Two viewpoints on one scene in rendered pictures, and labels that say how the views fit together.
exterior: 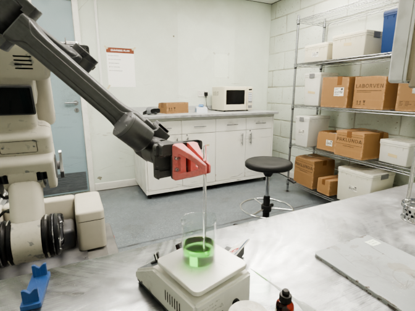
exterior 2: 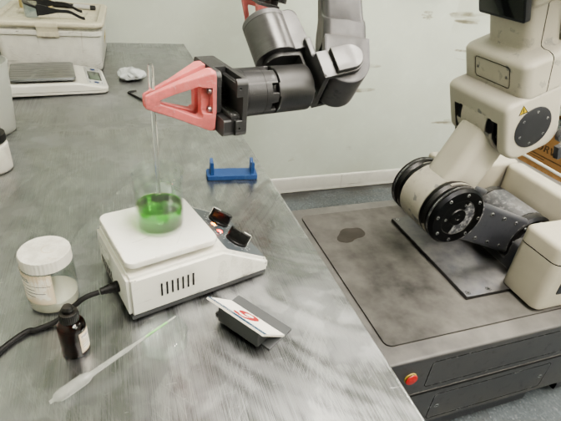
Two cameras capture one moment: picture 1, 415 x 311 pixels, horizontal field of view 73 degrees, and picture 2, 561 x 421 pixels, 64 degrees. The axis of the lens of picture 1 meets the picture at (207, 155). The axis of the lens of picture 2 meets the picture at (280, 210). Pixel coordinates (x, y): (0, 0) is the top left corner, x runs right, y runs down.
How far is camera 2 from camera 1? 0.78 m
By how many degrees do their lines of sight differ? 87
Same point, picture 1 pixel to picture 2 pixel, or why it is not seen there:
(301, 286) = (135, 410)
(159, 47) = not seen: outside the picture
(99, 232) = (536, 280)
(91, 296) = (211, 203)
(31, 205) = (455, 158)
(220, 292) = (108, 248)
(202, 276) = (125, 222)
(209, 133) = not seen: outside the picture
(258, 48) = not seen: outside the picture
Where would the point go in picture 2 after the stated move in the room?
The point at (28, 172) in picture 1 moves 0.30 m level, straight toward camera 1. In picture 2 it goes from (480, 113) to (385, 124)
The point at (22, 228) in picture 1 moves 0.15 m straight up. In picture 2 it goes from (425, 176) to (440, 124)
